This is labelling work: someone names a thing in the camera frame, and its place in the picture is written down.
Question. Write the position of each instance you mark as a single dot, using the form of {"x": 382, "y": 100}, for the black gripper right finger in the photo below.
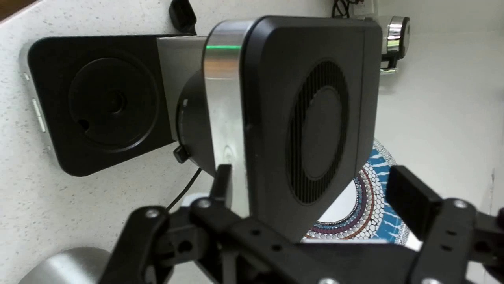
{"x": 446, "y": 237}

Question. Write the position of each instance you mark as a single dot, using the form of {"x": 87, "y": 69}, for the black power plug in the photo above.
{"x": 183, "y": 17}

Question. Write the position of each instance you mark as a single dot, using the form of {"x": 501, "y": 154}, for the black and silver coffee machine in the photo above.
{"x": 104, "y": 105}

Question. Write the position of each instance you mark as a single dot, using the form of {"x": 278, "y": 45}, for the blue patterned round plate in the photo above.
{"x": 386, "y": 222}

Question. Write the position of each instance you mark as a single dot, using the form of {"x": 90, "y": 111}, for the shiny silver metal canister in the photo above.
{"x": 394, "y": 37}

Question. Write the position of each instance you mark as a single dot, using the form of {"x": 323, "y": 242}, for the grey metal rounded container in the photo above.
{"x": 68, "y": 269}

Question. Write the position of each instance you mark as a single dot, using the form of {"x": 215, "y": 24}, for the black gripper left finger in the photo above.
{"x": 139, "y": 237}

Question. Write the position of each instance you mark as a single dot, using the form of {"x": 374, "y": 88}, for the black vented coffee machine lid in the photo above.
{"x": 273, "y": 105}

